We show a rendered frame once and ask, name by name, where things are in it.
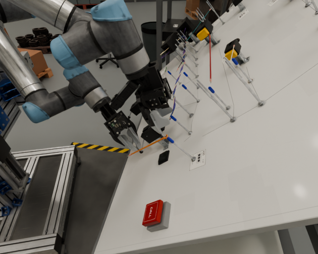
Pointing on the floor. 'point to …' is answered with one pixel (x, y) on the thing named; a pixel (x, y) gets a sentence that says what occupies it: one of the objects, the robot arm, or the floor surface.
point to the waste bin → (150, 40)
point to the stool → (107, 60)
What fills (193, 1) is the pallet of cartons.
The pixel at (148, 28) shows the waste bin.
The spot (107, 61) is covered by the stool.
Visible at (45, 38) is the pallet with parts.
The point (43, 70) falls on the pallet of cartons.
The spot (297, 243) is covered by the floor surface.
